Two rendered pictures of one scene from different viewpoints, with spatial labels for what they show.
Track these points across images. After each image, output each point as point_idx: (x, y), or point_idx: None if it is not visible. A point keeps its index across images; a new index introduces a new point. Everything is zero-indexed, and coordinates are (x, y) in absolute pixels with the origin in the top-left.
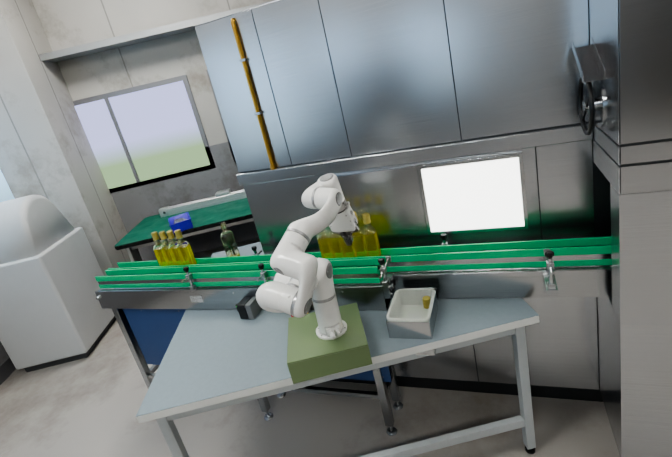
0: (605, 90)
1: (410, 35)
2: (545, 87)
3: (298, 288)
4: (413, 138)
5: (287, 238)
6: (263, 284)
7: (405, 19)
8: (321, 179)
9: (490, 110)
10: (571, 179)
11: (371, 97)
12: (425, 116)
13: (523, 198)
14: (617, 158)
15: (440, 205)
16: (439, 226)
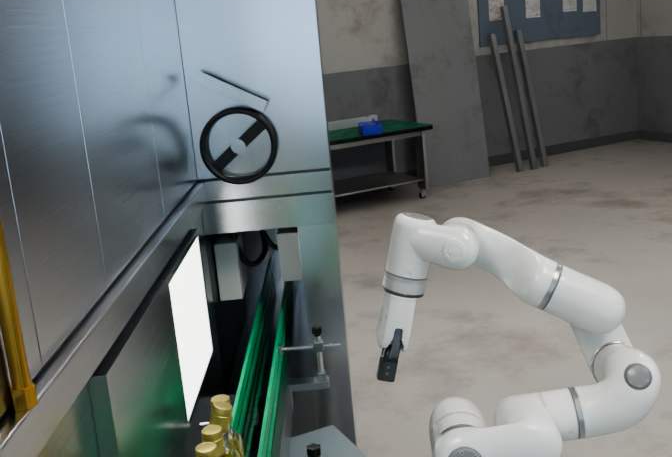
0: (271, 121)
1: (119, 8)
2: (181, 131)
3: (606, 347)
4: (143, 223)
5: (578, 272)
6: (639, 356)
7: None
8: (424, 218)
9: (169, 164)
10: (203, 264)
11: (108, 128)
12: (144, 174)
13: (207, 303)
14: (327, 184)
15: (184, 355)
16: (188, 402)
